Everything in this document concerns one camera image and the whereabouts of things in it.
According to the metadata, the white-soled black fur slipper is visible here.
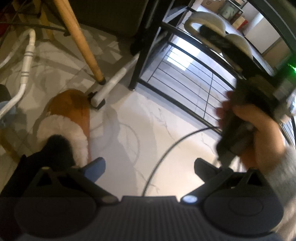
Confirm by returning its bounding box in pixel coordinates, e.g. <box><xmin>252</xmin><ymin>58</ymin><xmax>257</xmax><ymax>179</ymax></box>
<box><xmin>225</xmin><ymin>34</ymin><xmax>254</xmax><ymax>61</ymax></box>
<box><xmin>184</xmin><ymin>11</ymin><xmax>227</xmax><ymax>37</ymax></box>

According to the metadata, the dark chair seat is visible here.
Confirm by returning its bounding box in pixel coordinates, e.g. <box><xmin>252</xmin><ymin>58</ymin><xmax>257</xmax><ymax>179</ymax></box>
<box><xmin>68</xmin><ymin>0</ymin><xmax>151</xmax><ymax>43</ymax></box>

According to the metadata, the person's right hand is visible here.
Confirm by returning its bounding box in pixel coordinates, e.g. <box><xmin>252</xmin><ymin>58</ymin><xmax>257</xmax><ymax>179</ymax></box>
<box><xmin>216</xmin><ymin>90</ymin><xmax>286</xmax><ymax>170</ymax></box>

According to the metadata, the person's right forearm grey sleeve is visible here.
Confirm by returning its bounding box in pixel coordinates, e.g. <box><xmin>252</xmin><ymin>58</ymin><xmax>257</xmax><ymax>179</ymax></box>
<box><xmin>261</xmin><ymin>147</ymin><xmax>296</xmax><ymax>241</ymax></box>

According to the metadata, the orange fur-lined slipper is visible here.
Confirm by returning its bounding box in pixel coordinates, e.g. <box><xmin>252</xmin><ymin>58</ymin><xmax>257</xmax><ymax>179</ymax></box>
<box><xmin>35</xmin><ymin>90</ymin><xmax>92</xmax><ymax>166</ymax></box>

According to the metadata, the black metal shoe rack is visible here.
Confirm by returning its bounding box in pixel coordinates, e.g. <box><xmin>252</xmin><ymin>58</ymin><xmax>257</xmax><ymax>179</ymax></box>
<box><xmin>128</xmin><ymin>0</ymin><xmax>296</xmax><ymax>150</ymax></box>

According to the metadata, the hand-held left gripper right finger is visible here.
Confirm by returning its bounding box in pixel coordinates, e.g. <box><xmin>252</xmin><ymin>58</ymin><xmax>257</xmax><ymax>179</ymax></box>
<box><xmin>180</xmin><ymin>158</ymin><xmax>271</xmax><ymax>205</ymax></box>

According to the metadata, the black cable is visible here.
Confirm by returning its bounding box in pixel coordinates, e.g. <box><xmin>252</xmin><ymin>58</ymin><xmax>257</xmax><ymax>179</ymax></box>
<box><xmin>141</xmin><ymin>127</ymin><xmax>223</xmax><ymax>197</ymax></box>

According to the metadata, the white metal tube frame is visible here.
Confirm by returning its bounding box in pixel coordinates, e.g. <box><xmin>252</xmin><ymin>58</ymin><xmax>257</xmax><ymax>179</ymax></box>
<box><xmin>0</xmin><ymin>29</ymin><xmax>36</xmax><ymax>119</ymax></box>

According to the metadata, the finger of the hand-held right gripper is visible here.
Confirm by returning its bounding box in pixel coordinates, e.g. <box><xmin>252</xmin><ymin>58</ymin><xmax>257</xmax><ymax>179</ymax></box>
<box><xmin>200</xmin><ymin>24</ymin><xmax>246</xmax><ymax>80</ymax></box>

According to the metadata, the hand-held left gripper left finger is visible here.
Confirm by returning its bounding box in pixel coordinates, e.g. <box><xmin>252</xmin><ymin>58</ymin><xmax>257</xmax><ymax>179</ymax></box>
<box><xmin>34</xmin><ymin>157</ymin><xmax>118</xmax><ymax>206</ymax></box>

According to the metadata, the light blue slipper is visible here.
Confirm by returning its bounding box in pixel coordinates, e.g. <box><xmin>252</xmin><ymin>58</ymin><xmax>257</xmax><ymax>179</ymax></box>
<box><xmin>0</xmin><ymin>100</ymin><xmax>18</xmax><ymax>129</ymax></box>

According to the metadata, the cardboard box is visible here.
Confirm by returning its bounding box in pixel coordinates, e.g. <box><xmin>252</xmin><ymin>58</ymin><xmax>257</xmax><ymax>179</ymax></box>
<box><xmin>201</xmin><ymin>0</ymin><xmax>226</xmax><ymax>13</ymax></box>

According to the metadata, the red box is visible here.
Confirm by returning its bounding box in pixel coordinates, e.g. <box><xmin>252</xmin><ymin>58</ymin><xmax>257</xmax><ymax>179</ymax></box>
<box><xmin>232</xmin><ymin>14</ymin><xmax>249</xmax><ymax>30</ymax></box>

